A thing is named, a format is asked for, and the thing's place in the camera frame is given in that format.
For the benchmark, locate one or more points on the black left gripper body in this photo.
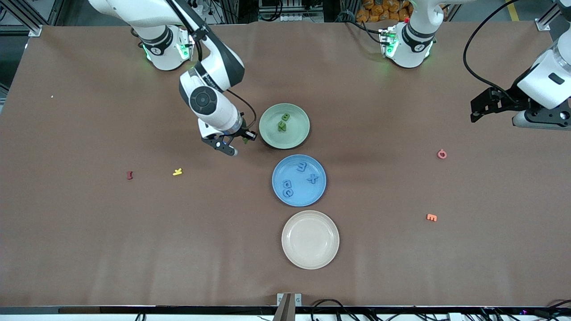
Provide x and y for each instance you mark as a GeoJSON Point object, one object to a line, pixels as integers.
{"type": "Point", "coordinates": [509, 99]}

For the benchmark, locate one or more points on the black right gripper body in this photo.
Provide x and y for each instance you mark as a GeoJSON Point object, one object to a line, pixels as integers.
{"type": "Point", "coordinates": [241, 132]}

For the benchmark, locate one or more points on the blue letter E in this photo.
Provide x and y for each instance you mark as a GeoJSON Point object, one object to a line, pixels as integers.
{"type": "Point", "coordinates": [303, 167]}

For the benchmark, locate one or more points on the blue letter x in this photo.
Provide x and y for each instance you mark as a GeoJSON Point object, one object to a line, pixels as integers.
{"type": "Point", "coordinates": [312, 179]}

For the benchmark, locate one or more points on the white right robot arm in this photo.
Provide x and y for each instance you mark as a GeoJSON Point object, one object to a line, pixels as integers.
{"type": "Point", "coordinates": [134, 11]}

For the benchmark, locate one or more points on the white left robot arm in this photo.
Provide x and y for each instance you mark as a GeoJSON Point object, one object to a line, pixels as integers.
{"type": "Point", "coordinates": [548, 80]}

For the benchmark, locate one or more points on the pale green plate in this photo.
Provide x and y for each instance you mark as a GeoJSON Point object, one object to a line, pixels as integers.
{"type": "Point", "coordinates": [294, 133]}

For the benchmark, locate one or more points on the blue plate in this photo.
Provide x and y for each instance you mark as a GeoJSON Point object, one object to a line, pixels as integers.
{"type": "Point", "coordinates": [299, 196]}

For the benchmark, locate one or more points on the orange letter E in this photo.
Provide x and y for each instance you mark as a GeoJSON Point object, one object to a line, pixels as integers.
{"type": "Point", "coordinates": [431, 217]}

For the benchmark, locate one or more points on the beige plate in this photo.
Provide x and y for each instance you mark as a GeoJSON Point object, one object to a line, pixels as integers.
{"type": "Point", "coordinates": [310, 240]}

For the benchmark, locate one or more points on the white power strip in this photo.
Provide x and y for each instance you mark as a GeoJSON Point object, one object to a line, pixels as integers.
{"type": "Point", "coordinates": [294, 18]}

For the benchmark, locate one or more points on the bag of orange fruit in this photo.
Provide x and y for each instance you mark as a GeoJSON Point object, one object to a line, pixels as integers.
{"type": "Point", "coordinates": [379, 11]}

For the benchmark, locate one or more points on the aluminium frame post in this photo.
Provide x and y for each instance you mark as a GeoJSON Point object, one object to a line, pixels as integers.
{"type": "Point", "coordinates": [35, 30]}
{"type": "Point", "coordinates": [542, 25]}

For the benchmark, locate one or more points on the grey metal camera bracket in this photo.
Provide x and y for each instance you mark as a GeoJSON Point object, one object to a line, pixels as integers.
{"type": "Point", "coordinates": [289, 307]}

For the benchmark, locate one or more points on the black table edge rail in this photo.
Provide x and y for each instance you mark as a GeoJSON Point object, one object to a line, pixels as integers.
{"type": "Point", "coordinates": [134, 310]}

